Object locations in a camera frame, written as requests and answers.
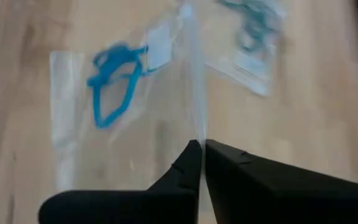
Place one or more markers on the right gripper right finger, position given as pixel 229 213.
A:
pixel 275 199

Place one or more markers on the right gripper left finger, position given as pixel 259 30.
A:
pixel 135 208

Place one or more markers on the blue rubber band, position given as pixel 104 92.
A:
pixel 117 51
pixel 96 109

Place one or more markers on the clear plastic zip bag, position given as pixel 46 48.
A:
pixel 253 74
pixel 154 102

